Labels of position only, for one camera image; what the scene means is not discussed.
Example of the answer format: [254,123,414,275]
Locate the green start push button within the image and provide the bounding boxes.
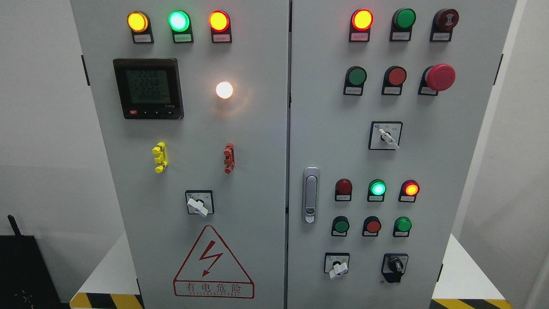
[331,215,350,237]

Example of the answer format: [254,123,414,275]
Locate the green push button upper row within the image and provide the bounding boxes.
[343,65,367,96]

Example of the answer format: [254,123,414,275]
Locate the red push button lower row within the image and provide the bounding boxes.
[362,216,382,237]

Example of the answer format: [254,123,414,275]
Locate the red push button row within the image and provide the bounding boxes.
[382,65,407,96]
[362,216,382,237]

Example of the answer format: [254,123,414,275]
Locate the red push button upper row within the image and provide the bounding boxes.
[382,65,407,96]

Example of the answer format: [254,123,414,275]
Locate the green push button lower right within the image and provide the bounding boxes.
[392,216,412,237]

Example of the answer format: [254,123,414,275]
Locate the red emergency stop mushroom button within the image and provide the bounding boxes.
[418,64,455,96]

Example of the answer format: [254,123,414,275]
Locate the grey electrical control cabinet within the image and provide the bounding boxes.
[71,0,516,309]

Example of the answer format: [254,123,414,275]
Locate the red terminal connector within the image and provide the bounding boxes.
[223,142,235,174]

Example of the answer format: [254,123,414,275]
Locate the red indicator lamp lower left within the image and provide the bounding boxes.
[335,179,353,202]

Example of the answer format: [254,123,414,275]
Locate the white lit indicator lamp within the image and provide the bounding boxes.
[215,81,234,99]

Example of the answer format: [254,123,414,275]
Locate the green indicator lamp lower middle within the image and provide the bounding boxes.
[367,179,386,202]

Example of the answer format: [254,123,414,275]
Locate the green indicator lamp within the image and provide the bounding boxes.
[167,10,194,43]
[367,179,386,202]

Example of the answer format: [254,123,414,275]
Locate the yellow terminal connector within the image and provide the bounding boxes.
[152,142,168,174]

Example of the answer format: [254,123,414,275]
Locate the red electrical hazard warning sticker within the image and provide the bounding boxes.
[173,225,255,299]

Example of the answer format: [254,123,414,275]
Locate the red lit lamp lower right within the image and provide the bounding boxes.
[398,179,420,203]

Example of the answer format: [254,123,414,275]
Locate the black digital power meter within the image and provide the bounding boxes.
[112,58,184,120]

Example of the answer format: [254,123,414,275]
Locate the red lit indicator lamp left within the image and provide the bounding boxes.
[208,10,232,43]

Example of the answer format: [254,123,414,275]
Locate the red lit lamp top right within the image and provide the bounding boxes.
[348,8,373,42]

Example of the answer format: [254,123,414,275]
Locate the green indicator lamp top left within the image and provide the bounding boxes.
[167,10,194,43]

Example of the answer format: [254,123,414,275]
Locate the green lamp top right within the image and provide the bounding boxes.
[389,8,417,42]

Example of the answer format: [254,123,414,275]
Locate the yellow indicator lamp top left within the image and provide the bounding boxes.
[126,11,154,44]

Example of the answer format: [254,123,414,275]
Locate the white platform with hazard stripes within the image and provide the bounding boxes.
[69,234,512,309]

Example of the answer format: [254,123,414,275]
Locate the dark red buzzer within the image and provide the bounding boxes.
[430,9,459,42]

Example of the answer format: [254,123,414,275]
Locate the black device with antenna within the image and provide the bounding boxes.
[0,215,62,309]

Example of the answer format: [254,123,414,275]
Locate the silver cabinet door handle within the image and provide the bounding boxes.
[302,167,320,224]

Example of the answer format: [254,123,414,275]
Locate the left white rotary selector switch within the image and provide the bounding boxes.
[184,190,214,218]

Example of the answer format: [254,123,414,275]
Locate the white rotary selector switch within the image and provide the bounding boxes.
[184,190,214,218]
[324,252,350,280]

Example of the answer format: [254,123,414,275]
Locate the upper right white selector switch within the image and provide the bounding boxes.
[368,121,403,150]

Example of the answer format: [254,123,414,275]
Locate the lower white rotary selector switch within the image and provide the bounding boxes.
[324,252,350,280]

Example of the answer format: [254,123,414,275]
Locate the black knob selector switch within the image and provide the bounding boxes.
[382,254,409,283]

